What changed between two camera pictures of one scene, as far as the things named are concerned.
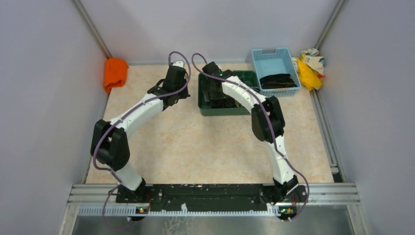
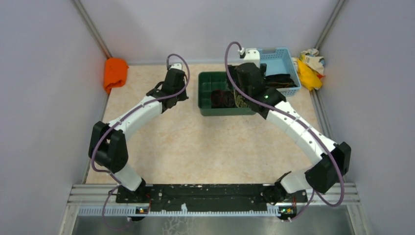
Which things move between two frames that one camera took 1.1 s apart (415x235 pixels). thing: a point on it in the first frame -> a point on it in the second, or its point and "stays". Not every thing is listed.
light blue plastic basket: (276, 62) stays
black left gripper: (185, 94) stays
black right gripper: (208, 86) -> (233, 75)
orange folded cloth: (115, 73) stays
